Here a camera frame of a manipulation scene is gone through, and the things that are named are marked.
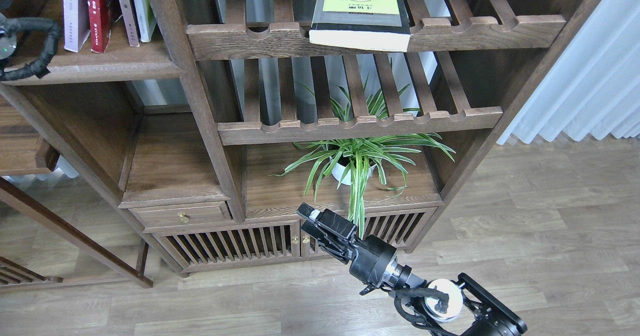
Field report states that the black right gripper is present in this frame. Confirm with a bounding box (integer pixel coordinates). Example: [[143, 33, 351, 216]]
[[296, 203, 398, 288]]

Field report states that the yellow and black thick book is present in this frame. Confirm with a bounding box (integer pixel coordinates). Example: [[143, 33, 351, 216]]
[[308, 0, 410, 52]]

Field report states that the red rescue guide book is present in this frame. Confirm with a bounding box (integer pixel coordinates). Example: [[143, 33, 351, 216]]
[[87, 0, 122, 53]]

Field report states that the pale lilac white book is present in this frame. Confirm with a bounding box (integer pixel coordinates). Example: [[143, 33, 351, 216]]
[[62, 0, 90, 52]]

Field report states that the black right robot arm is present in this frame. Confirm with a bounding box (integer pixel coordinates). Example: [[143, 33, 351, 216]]
[[297, 203, 528, 336]]

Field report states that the white plant pot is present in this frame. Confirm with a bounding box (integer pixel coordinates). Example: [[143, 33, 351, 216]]
[[331, 158, 352, 186]]

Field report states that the green spider plant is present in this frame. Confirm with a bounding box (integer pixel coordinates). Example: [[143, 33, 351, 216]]
[[272, 74, 457, 237]]

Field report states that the brass drawer knob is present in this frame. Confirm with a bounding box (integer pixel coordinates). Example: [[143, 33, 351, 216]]
[[178, 212, 190, 224]]

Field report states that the dark wooden bookshelf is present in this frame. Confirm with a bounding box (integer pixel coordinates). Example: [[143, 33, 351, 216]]
[[1, 0, 602, 275]]

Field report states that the white green upright book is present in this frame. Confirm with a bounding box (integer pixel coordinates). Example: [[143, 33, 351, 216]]
[[134, 0, 157, 42]]

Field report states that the white pleated curtain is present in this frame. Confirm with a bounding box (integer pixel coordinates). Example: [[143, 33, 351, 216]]
[[497, 0, 640, 145]]

